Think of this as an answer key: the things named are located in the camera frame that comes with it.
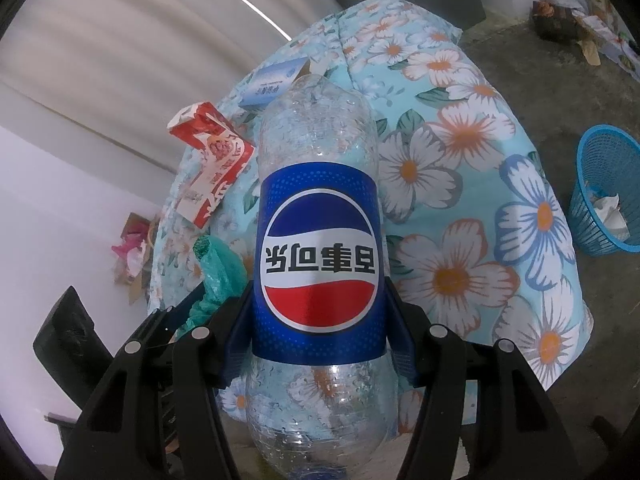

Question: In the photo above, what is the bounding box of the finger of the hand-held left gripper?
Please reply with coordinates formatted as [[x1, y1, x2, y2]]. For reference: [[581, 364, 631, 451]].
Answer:
[[142, 284, 207, 343]]

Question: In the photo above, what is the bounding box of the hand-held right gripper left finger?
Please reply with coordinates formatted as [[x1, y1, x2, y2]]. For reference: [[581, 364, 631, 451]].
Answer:
[[54, 280, 261, 480]]

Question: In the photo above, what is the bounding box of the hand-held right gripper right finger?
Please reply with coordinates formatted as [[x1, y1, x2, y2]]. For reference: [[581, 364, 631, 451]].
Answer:
[[384, 285, 587, 480]]

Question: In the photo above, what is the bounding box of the green plastic bag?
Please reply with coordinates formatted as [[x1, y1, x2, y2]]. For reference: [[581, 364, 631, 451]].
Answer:
[[177, 234, 249, 337]]

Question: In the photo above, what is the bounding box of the clear plastic bottle blue label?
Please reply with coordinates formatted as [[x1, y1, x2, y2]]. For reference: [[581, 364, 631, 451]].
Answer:
[[244, 74, 402, 480]]

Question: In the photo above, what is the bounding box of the blue plastic wastebasket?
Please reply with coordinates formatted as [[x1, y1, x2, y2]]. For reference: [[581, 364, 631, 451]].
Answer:
[[567, 123, 640, 260]]

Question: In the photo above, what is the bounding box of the white tissue paper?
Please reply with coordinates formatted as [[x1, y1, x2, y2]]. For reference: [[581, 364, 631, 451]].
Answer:
[[590, 186, 632, 242]]

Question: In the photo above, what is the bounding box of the pink plastic bag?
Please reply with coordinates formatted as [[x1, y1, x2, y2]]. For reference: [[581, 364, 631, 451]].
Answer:
[[110, 229, 152, 282]]

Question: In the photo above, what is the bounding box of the red and white paper box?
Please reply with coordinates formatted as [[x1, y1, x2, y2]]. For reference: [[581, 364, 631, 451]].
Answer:
[[167, 102, 257, 230]]

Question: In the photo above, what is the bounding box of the floral blanket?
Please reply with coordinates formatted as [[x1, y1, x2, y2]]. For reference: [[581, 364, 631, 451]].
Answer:
[[145, 0, 597, 426]]

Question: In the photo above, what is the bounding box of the blue and white tissue pack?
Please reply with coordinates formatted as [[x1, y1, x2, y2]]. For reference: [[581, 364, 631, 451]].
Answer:
[[237, 57, 312, 111]]

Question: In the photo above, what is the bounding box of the brown cardboard box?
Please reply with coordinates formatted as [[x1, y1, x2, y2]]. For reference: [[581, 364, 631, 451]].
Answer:
[[529, 0, 593, 42]]

